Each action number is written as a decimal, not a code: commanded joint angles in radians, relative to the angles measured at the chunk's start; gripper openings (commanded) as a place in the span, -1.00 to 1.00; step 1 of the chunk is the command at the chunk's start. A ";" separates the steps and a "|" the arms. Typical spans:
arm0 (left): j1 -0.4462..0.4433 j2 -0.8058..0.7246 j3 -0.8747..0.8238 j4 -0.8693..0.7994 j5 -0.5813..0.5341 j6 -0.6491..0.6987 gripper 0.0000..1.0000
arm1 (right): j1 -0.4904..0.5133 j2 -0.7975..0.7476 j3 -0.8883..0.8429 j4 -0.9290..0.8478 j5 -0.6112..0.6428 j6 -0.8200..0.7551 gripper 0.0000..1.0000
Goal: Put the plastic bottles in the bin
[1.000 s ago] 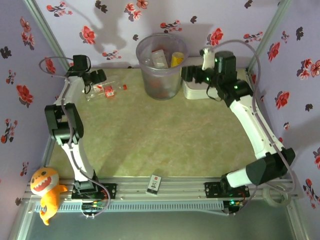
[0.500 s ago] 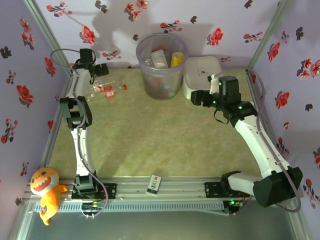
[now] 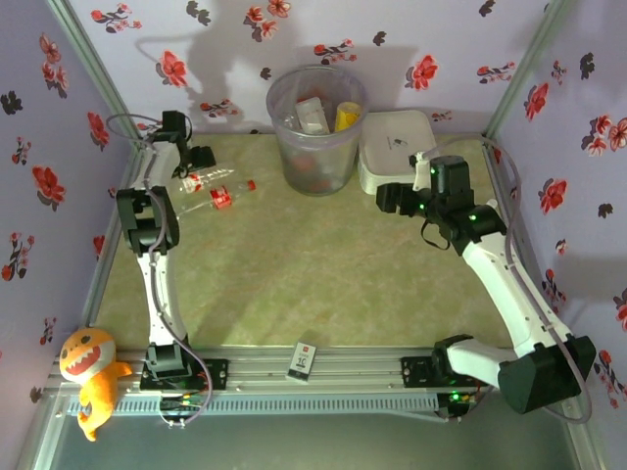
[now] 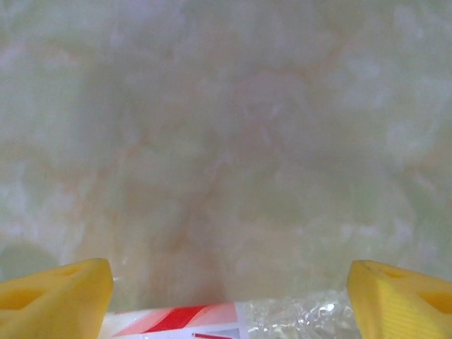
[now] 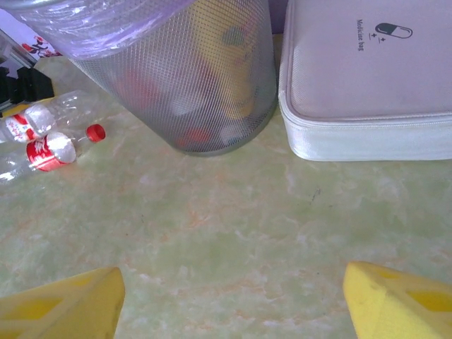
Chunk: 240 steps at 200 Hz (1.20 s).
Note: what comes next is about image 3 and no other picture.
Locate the yellow plastic bottle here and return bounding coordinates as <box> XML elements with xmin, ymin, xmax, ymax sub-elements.
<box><xmin>334</xmin><ymin>101</ymin><xmax>363</xmax><ymax>133</ymax></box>

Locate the clear bottle with red print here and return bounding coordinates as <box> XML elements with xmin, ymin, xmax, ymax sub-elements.
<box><xmin>295</xmin><ymin>96</ymin><xmax>332</xmax><ymax>136</ymax></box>

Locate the translucent grey plastic bin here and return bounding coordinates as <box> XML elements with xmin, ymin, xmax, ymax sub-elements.
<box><xmin>265</xmin><ymin>66</ymin><xmax>368</xmax><ymax>197</ymax></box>

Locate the white lidded plastic container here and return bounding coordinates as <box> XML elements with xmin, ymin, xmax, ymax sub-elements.
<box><xmin>357</xmin><ymin>110</ymin><xmax>439</xmax><ymax>196</ymax></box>

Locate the black and white card box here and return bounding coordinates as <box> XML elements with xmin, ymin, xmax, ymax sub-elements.
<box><xmin>286</xmin><ymin>342</ymin><xmax>318</xmax><ymax>384</ymax></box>

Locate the orange shark plush toy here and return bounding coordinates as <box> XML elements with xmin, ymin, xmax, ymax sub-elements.
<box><xmin>58</xmin><ymin>327</ymin><xmax>134</xmax><ymax>443</ymax></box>

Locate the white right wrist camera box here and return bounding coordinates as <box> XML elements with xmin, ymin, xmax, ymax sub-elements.
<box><xmin>409</xmin><ymin>151</ymin><xmax>433</xmax><ymax>193</ymax></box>

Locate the aluminium table side rail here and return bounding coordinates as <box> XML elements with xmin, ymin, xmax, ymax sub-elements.
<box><xmin>80</xmin><ymin>136</ymin><xmax>150</xmax><ymax>344</ymax></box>
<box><xmin>481</xmin><ymin>135</ymin><xmax>563</xmax><ymax>350</ymax></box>

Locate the lilac right arm cable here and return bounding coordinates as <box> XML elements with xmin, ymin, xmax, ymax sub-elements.
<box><xmin>423</xmin><ymin>134</ymin><xmax>594</xmax><ymax>425</ymax></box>

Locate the lilac arm cable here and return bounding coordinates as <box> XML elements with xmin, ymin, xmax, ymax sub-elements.
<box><xmin>423</xmin><ymin>134</ymin><xmax>594</xmax><ymax>425</ymax></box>
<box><xmin>105</xmin><ymin>113</ymin><xmax>215</xmax><ymax>430</ymax></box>

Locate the lilac left arm cable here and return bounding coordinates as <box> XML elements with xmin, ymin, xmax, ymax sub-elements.
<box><xmin>105</xmin><ymin>113</ymin><xmax>215</xmax><ymax>430</ymax></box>

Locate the aluminium frame post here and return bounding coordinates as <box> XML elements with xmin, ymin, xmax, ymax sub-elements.
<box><xmin>46</xmin><ymin>0</ymin><xmax>148</xmax><ymax>148</ymax></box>
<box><xmin>482</xmin><ymin>0</ymin><xmax>575</xmax><ymax>143</ymax></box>

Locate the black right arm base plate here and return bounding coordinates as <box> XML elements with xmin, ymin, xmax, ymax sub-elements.
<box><xmin>400</xmin><ymin>355</ymin><xmax>491</xmax><ymax>389</ymax></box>

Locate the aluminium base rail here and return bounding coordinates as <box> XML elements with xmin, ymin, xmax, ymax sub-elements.
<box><xmin>46</xmin><ymin>345</ymin><xmax>597</xmax><ymax>393</ymax></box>

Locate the small circuit board with wires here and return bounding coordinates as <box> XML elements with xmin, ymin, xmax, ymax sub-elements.
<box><xmin>437</xmin><ymin>389</ymin><xmax>480</xmax><ymax>423</ymax></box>
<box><xmin>159</xmin><ymin>395</ymin><xmax>210</xmax><ymax>415</ymax></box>

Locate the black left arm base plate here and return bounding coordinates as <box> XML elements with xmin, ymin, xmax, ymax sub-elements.
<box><xmin>140</xmin><ymin>358</ymin><xmax>230</xmax><ymax>392</ymax></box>

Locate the white slotted cable duct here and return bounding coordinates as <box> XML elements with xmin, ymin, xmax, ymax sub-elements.
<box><xmin>66</xmin><ymin>394</ymin><xmax>440</xmax><ymax>417</ymax></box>

